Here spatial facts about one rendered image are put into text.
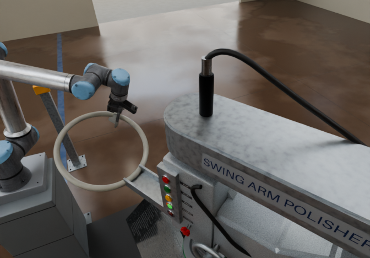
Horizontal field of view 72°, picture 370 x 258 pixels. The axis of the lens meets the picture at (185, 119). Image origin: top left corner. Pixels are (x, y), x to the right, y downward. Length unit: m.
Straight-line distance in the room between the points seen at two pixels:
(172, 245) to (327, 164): 1.06
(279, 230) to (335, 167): 0.30
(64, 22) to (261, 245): 7.17
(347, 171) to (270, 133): 0.19
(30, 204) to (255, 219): 1.41
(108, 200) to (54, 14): 5.62
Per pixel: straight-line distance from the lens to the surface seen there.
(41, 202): 1.87
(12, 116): 1.80
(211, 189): 0.76
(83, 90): 1.23
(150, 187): 1.34
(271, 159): 0.63
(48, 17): 7.54
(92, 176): 3.04
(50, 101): 2.69
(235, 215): 0.89
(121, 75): 1.32
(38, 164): 2.02
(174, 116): 0.74
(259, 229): 0.87
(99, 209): 2.75
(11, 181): 1.89
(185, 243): 1.40
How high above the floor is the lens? 2.19
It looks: 39 degrees down
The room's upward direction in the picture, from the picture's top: 3 degrees counter-clockwise
